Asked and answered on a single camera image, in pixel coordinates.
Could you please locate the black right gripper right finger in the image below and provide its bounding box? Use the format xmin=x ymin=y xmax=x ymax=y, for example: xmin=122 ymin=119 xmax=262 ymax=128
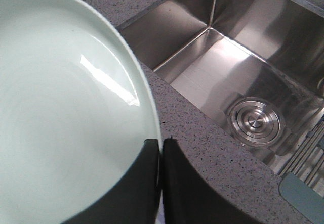
xmin=163 ymin=138 xmax=256 ymax=223

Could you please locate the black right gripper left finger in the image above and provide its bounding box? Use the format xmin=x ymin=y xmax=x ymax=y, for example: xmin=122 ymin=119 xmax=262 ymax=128
xmin=65 ymin=139 xmax=159 ymax=223

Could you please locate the light green round plate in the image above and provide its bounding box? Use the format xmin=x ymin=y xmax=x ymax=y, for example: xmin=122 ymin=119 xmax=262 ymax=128
xmin=1 ymin=0 xmax=161 ymax=223

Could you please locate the teal sink dry rack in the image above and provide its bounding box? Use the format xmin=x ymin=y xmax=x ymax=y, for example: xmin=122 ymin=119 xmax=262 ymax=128
xmin=279 ymin=118 xmax=323 ymax=223

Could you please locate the round steel sink drain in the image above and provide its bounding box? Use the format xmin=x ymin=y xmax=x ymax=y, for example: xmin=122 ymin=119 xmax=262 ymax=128
xmin=221 ymin=93 xmax=292 ymax=152

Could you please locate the stainless steel sink basin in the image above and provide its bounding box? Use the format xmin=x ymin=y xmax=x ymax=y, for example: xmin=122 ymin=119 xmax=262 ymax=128
xmin=121 ymin=0 xmax=323 ymax=174

